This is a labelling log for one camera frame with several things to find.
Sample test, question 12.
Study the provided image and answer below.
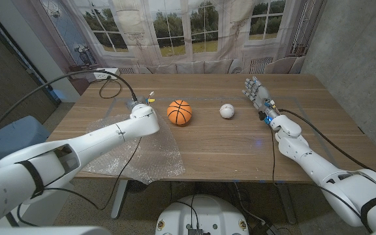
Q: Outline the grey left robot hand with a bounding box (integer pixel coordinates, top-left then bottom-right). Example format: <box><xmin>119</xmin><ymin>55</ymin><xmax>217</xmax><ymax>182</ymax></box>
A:
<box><xmin>125</xmin><ymin>97</ymin><xmax>153</xmax><ymax>111</ymax></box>

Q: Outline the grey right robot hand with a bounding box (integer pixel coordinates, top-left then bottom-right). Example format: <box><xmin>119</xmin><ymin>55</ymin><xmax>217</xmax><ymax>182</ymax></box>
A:
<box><xmin>242</xmin><ymin>76</ymin><xmax>280</xmax><ymax>125</ymax></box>

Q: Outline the small orange basketball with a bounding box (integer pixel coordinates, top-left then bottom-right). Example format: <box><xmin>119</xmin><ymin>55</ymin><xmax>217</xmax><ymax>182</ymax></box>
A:
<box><xmin>166</xmin><ymin>99</ymin><xmax>193</xmax><ymax>126</ymax></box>

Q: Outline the clear bubble wrap sheet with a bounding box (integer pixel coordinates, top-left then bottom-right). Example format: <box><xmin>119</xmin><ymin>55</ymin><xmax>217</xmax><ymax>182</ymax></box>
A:
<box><xmin>83</xmin><ymin>109</ymin><xmax>186</xmax><ymax>185</ymax></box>

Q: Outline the white baseball red stitching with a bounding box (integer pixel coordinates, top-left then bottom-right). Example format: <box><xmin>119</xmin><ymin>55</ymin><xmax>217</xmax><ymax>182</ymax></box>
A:
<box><xmin>219</xmin><ymin>103</ymin><xmax>236</xmax><ymax>119</ymax></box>

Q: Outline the white power strip box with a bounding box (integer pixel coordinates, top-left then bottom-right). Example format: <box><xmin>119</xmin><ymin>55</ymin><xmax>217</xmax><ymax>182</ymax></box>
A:
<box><xmin>93</xmin><ymin>67</ymin><xmax>121</xmax><ymax>80</ymax></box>

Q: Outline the black round fan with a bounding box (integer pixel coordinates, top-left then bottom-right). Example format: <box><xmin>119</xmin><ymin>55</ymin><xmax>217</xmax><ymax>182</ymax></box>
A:
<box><xmin>127</xmin><ymin>180</ymin><xmax>151</xmax><ymax>194</ymax></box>

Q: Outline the printed window scene backdrop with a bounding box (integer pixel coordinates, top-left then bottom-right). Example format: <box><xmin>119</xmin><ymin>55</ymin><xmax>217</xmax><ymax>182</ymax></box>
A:
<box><xmin>39</xmin><ymin>0</ymin><xmax>326</xmax><ymax>75</ymax></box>

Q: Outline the white table leg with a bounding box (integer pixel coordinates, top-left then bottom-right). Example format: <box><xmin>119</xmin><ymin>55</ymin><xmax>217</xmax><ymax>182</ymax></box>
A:
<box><xmin>110</xmin><ymin>180</ymin><xmax>129</xmax><ymax>219</ymax></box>

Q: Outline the grey table leg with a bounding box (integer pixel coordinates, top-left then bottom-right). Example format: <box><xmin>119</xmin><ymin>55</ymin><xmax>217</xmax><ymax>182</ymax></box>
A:
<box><xmin>275</xmin><ymin>182</ymin><xmax>297</xmax><ymax>225</ymax></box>

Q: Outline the blue upholstered chair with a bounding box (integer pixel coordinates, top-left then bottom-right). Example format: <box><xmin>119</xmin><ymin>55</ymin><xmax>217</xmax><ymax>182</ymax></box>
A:
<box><xmin>0</xmin><ymin>115</ymin><xmax>51</xmax><ymax>161</ymax></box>

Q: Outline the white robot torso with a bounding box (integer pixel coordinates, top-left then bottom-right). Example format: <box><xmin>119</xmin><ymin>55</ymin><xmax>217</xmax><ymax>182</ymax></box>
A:
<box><xmin>155</xmin><ymin>195</ymin><xmax>250</xmax><ymax>235</ymax></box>

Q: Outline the black power adapter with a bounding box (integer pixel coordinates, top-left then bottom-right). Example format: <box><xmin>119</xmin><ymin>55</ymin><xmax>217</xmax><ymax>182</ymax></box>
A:
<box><xmin>251</xmin><ymin>221</ymin><xmax>279</xmax><ymax>235</ymax></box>

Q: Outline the black power strip cable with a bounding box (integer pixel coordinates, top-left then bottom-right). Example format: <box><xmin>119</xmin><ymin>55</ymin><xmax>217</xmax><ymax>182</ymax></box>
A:
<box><xmin>98</xmin><ymin>77</ymin><xmax>123</xmax><ymax>99</ymax></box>

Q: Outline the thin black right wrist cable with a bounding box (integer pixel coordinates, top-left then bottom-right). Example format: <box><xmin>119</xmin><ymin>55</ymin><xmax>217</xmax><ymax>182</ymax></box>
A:
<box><xmin>270</xmin><ymin>125</ymin><xmax>276</xmax><ymax>184</ymax></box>

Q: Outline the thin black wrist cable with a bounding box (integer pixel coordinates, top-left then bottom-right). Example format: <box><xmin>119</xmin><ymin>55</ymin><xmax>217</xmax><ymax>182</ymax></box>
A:
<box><xmin>16</xmin><ymin>136</ymin><xmax>142</xmax><ymax>228</ymax></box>
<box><xmin>270</xmin><ymin>125</ymin><xmax>276</xmax><ymax>184</ymax></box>

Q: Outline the thin black left wrist cable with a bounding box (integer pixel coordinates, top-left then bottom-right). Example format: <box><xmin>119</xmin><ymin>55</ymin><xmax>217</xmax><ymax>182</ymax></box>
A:
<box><xmin>16</xmin><ymin>136</ymin><xmax>142</xmax><ymax>228</ymax></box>

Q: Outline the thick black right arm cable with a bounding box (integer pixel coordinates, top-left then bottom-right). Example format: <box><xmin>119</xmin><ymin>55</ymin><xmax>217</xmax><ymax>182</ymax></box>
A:
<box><xmin>277</xmin><ymin>108</ymin><xmax>376</xmax><ymax>172</ymax></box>

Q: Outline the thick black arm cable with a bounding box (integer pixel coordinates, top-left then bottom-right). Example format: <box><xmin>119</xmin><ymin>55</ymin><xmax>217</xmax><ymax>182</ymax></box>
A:
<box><xmin>0</xmin><ymin>69</ymin><xmax>138</xmax><ymax>172</ymax></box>
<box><xmin>277</xmin><ymin>108</ymin><xmax>376</xmax><ymax>172</ymax></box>

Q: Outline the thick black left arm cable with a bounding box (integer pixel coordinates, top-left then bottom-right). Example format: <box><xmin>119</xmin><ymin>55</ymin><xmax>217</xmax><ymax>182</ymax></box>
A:
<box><xmin>0</xmin><ymin>69</ymin><xmax>138</xmax><ymax>172</ymax></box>

